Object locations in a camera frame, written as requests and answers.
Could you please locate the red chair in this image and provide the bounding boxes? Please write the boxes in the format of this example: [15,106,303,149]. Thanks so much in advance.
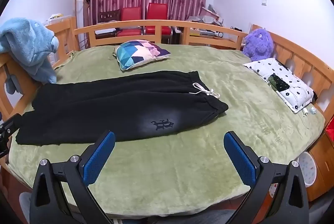
[144,3,173,43]
[116,6,143,37]

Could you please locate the white floral pillow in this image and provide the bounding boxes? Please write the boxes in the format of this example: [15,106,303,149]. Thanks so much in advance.
[243,58,315,113]

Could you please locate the purple plush toy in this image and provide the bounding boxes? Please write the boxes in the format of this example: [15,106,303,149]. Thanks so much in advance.
[241,28,274,62]

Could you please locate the geometric patterned pillow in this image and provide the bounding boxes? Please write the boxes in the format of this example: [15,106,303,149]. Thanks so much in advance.
[113,39,171,71]

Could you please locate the green fleece blanket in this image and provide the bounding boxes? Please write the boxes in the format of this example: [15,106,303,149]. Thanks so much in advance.
[6,43,325,219]

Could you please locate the wooden bed frame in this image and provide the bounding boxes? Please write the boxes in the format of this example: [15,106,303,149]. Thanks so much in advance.
[0,16,334,204]

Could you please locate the white plastic storage box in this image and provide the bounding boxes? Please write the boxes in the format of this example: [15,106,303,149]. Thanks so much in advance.
[43,14,72,26]

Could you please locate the white dotted bin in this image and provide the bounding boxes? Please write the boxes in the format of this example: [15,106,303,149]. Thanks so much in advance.
[297,151,317,186]

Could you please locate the wooden coat rack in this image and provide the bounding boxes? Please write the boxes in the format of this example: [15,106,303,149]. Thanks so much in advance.
[74,0,92,29]

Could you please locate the black pants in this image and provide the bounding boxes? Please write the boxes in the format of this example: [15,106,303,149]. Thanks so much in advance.
[15,71,229,147]

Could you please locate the light blue plush robe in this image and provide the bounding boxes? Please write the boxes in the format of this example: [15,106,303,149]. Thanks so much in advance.
[0,18,60,95]

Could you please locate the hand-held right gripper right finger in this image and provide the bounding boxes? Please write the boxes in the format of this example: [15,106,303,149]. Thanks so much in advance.
[223,131,310,224]

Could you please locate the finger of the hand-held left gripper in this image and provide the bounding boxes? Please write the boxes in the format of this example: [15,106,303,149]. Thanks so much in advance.
[0,114,23,159]

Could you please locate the white charging cable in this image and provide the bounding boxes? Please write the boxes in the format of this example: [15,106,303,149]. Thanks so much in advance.
[288,87,314,132]

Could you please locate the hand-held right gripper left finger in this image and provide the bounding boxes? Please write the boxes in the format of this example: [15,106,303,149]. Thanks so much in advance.
[29,130,116,224]

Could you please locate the dark wooden chair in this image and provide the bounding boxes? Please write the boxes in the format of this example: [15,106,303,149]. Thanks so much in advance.
[98,9,122,25]

